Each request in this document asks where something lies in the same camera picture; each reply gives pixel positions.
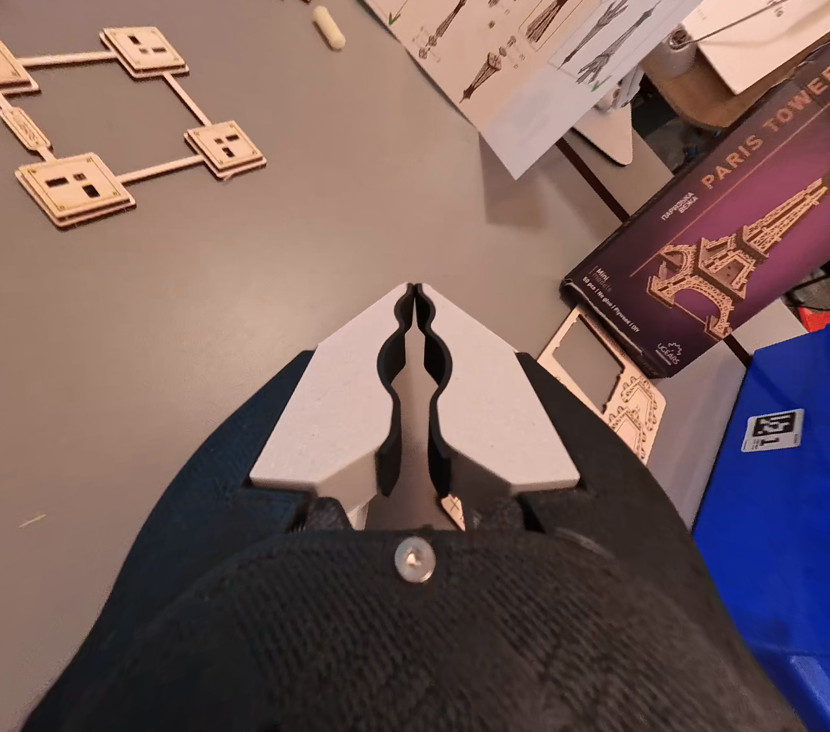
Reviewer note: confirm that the small white wax cylinder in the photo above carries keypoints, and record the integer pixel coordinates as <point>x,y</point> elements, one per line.
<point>327,29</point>

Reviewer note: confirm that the laser-cut wooden parts sheet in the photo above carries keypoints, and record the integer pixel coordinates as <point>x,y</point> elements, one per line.
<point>652,421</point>

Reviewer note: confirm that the white roll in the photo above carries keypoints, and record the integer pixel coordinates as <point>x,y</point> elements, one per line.
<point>671,58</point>

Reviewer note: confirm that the grey desk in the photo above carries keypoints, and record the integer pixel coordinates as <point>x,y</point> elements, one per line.
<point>324,226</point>

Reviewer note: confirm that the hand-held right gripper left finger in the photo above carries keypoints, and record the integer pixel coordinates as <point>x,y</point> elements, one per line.
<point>324,421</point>

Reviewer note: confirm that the dark tower model kit box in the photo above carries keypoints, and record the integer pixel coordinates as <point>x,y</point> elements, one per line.
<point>713,226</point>

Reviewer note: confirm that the white flat board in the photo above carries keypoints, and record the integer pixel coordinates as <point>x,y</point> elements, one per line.
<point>609,132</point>

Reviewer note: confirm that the blue plastic bin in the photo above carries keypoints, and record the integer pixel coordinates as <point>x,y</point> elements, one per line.
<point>765,550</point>

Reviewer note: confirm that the wooden four-pad base frame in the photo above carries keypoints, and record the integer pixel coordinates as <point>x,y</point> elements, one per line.
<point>74,191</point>

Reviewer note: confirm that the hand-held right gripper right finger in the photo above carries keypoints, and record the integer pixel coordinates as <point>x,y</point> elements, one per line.
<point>506,421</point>

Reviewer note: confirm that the brown cardboard piece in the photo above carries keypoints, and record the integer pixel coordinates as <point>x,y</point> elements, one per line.
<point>707,97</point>

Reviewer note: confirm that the printed assembly instruction sheet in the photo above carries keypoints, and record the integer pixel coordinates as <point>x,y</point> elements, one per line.
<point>519,32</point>

